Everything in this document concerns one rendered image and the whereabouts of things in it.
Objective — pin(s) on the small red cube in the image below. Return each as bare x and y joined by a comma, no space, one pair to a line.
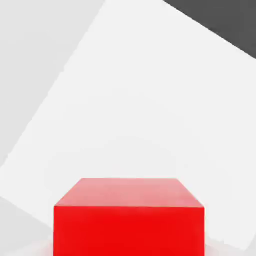
129,230

